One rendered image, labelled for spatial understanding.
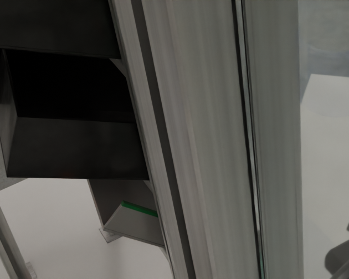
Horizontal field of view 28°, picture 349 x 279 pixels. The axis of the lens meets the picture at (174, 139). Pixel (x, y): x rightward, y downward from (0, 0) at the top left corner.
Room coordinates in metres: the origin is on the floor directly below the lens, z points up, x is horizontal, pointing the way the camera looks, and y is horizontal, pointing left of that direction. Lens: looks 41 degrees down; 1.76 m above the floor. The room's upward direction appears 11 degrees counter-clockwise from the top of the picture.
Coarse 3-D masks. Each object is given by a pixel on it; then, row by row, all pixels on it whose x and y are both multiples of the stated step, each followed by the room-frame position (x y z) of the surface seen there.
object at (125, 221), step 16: (96, 192) 0.60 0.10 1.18; (112, 192) 0.61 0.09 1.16; (128, 192) 0.63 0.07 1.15; (144, 192) 0.64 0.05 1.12; (96, 208) 0.57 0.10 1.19; (112, 208) 0.58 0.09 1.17; (128, 208) 0.54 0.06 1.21; (144, 208) 0.55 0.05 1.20; (112, 224) 0.54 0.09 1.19; (128, 224) 0.54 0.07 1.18; (144, 224) 0.54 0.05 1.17; (144, 240) 0.54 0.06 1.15; (160, 240) 0.55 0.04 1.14
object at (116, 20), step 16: (112, 0) 0.52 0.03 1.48; (112, 16) 0.53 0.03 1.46; (128, 64) 0.51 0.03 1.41; (128, 80) 0.52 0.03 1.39; (144, 144) 0.52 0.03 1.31; (0, 208) 0.46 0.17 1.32; (160, 208) 0.52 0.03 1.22; (0, 224) 0.46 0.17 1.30; (160, 224) 0.53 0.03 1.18; (0, 240) 0.46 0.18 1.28; (112, 240) 0.81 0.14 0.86; (0, 256) 0.45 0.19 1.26; (16, 256) 0.46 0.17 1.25; (16, 272) 0.46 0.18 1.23; (32, 272) 0.77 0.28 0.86
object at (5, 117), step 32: (0, 64) 0.64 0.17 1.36; (32, 64) 0.65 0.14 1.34; (64, 64) 0.66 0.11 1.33; (96, 64) 0.67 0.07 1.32; (0, 96) 0.61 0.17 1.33; (32, 96) 0.65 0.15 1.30; (64, 96) 0.66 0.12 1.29; (96, 96) 0.66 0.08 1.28; (128, 96) 0.67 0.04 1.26; (0, 128) 0.59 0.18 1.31; (32, 128) 0.53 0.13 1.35; (64, 128) 0.53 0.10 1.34; (96, 128) 0.54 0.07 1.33; (128, 128) 0.54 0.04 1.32; (32, 160) 0.52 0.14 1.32; (64, 160) 0.53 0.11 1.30; (96, 160) 0.53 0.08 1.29; (128, 160) 0.54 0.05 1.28
